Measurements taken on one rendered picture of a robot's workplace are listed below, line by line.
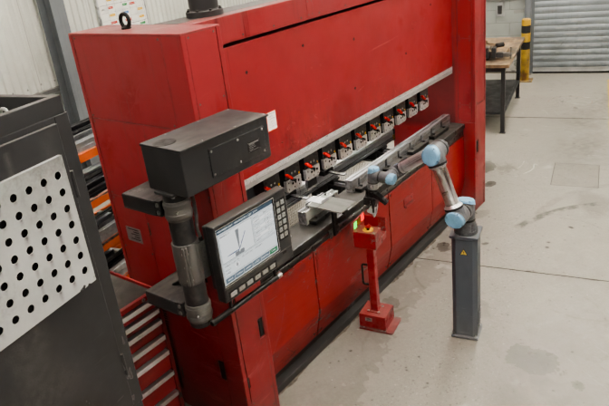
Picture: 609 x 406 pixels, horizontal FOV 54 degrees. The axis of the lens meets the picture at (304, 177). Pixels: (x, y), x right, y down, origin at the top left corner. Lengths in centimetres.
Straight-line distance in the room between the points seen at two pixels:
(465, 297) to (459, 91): 218
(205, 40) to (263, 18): 66
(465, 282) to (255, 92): 183
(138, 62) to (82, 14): 517
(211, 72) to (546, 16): 867
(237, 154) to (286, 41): 125
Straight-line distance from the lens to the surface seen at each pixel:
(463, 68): 559
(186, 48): 273
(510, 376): 408
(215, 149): 239
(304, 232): 387
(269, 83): 347
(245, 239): 257
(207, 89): 282
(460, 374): 406
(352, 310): 454
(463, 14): 550
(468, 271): 404
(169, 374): 357
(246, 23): 329
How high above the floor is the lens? 264
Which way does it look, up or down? 22 degrees down
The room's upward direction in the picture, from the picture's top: 7 degrees counter-clockwise
